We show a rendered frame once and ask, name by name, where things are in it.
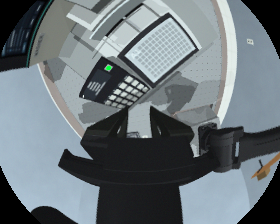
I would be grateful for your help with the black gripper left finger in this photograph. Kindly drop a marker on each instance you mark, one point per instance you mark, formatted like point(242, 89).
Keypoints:
point(110, 125)

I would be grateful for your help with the white multi-well plate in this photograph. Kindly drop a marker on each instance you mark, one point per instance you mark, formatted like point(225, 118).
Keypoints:
point(158, 37)

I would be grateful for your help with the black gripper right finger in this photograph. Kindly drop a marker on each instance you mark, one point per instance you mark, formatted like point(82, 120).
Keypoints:
point(168, 126)

